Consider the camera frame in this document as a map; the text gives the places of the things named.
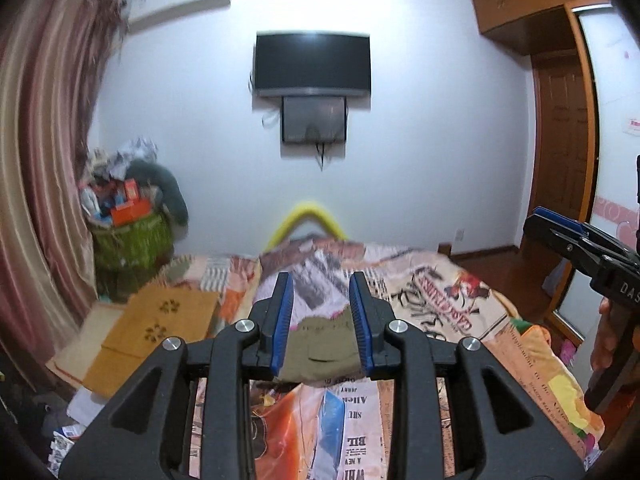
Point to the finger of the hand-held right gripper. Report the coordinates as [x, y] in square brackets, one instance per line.
[565, 220]
[560, 242]

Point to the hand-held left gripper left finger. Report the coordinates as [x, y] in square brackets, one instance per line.
[282, 320]

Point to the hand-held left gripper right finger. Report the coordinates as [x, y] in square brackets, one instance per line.
[359, 325]

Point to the olive green pants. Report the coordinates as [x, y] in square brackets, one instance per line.
[320, 345]

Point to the person's right hand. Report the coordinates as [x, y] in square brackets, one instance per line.
[607, 335]

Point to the purple bag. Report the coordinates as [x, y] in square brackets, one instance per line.
[557, 285]

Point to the wooden door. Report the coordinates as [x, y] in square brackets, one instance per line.
[560, 160]

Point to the printed blanket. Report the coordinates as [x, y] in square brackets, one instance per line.
[425, 290]

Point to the yellow foam tube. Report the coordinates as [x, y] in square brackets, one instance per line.
[305, 208]

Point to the yellow-brown paw print cloth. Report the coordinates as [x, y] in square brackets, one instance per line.
[165, 320]

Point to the wooden wardrobe with white panel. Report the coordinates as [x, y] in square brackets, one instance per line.
[610, 110]

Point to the grey plush toy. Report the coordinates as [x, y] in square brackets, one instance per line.
[172, 195]

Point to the orange box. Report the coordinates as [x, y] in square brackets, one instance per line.
[130, 212]

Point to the wooden overhead cabinet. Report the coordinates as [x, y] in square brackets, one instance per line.
[520, 5]

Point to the white patterned packet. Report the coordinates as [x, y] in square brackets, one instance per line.
[65, 440]

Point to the striped curtain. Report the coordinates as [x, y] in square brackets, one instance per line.
[45, 160]

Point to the small black wall box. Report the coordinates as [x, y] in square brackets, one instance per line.
[300, 120]

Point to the wall television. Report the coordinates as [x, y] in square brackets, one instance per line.
[312, 62]

